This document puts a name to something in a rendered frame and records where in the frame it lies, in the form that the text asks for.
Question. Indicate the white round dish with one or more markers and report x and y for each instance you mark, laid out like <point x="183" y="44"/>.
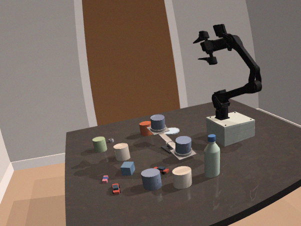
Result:
<point x="172" y="131"/>

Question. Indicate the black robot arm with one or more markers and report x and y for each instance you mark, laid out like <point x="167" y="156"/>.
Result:
<point x="230" y="42"/>

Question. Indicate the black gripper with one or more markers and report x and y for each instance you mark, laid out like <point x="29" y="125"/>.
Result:
<point x="203" y="36"/>

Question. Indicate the orange cup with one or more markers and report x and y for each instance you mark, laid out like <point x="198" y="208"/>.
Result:
<point x="143" y="128"/>

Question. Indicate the beige cylinder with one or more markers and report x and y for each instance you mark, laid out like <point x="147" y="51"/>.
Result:
<point x="182" y="177"/>
<point x="121" y="151"/>

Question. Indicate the green cylinder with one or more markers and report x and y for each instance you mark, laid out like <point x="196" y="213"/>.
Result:
<point x="99" y="144"/>

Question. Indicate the blue cube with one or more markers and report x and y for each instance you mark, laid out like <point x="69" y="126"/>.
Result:
<point x="127" y="168"/>

